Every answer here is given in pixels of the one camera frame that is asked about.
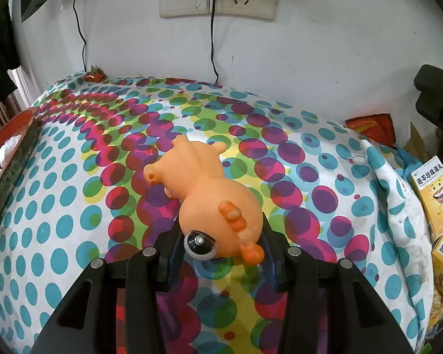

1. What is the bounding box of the orange rubber toy animal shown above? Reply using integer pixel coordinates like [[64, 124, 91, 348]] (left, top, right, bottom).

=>
[[143, 135, 265, 265]]

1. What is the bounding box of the round red tray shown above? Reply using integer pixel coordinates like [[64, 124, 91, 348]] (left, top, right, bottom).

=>
[[0, 108, 41, 237]]

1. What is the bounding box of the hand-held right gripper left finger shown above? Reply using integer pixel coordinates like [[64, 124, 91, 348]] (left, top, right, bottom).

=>
[[30, 223, 187, 354]]

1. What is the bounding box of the long white sock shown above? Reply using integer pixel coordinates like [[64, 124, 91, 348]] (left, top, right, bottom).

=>
[[0, 135, 23, 155]]

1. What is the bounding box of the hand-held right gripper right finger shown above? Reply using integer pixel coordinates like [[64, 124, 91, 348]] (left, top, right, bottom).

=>
[[260, 217, 410, 354]]

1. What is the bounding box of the red candy wrapper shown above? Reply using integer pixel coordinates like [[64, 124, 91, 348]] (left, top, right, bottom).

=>
[[84, 64, 106, 82]]

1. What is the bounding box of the yellow and white box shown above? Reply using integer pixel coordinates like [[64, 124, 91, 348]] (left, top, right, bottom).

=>
[[406, 156, 443, 242]]

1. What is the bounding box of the wooden chair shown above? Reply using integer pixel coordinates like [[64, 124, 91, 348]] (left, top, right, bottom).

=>
[[0, 92, 25, 130]]

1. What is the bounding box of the red packet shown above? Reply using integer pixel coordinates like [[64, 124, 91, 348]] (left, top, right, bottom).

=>
[[345, 114, 397, 146]]

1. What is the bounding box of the black cable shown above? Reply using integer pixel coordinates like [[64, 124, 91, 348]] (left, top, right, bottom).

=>
[[210, 0, 220, 83], [73, 0, 88, 72]]

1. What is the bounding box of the brown cardboard box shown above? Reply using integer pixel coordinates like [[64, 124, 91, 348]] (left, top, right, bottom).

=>
[[400, 122, 434, 163]]

